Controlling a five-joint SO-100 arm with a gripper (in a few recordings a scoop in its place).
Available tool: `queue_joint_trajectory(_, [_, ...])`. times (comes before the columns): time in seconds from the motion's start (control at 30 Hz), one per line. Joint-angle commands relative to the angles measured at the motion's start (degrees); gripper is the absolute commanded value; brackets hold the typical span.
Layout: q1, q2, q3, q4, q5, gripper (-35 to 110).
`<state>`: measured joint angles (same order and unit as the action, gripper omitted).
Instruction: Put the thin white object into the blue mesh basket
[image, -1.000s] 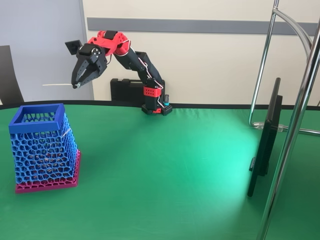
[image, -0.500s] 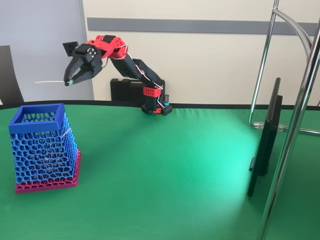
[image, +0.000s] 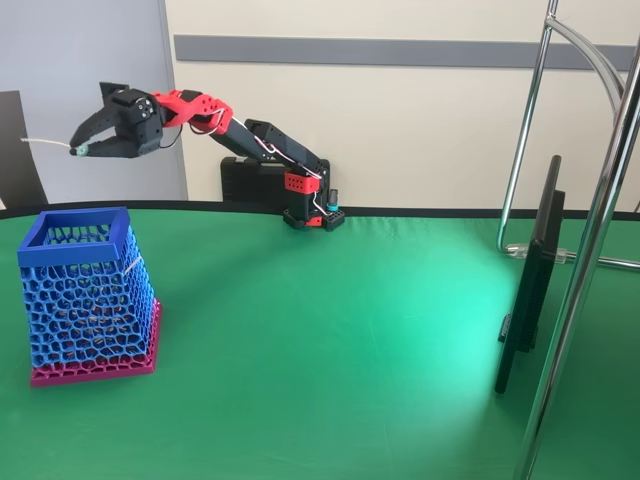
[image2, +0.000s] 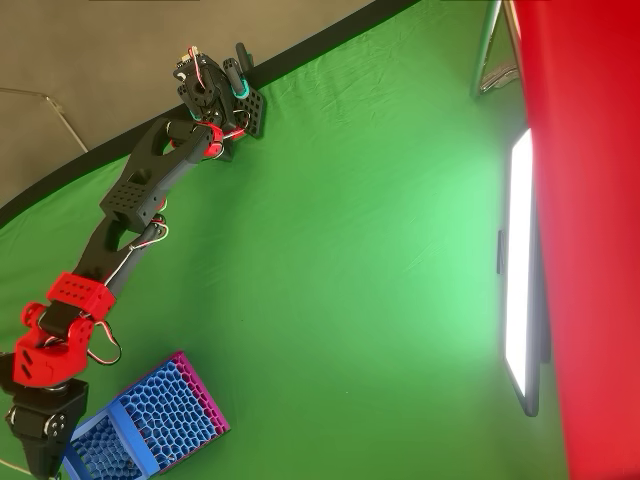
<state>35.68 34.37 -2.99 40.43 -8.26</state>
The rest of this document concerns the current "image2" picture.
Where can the thin bent metal rod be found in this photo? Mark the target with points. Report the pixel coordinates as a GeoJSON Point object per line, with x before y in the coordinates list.
{"type": "Point", "coordinates": [65, 122]}

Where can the chrome tube stand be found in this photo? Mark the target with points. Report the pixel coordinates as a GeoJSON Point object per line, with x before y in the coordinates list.
{"type": "Point", "coordinates": [487, 45]}

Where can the green cloth with black edge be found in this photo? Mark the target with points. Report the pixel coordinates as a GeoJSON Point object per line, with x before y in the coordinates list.
{"type": "Point", "coordinates": [350, 325]}

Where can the blue lattice basket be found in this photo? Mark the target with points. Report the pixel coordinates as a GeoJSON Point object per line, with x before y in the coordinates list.
{"type": "Point", "coordinates": [165, 410]}

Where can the large red blurred sheet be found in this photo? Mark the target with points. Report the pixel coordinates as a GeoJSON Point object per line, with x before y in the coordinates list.
{"type": "Point", "coordinates": [590, 240]}

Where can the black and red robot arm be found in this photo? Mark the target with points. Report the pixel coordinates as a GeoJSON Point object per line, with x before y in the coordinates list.
{"type": "Point", "coordinates": [145, 185]}

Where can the motor controller board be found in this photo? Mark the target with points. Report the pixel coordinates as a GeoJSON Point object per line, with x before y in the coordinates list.
{"type": "Point", "coordinates": [186, 59]}

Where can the magenta lattice base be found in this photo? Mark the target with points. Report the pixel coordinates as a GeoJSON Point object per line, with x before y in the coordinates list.
{"type": "Point", "coordinates": [200, 385]}

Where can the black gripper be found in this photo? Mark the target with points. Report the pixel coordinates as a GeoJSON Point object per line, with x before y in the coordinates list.
{"type": "Point", "coordinates": [42, 406]}

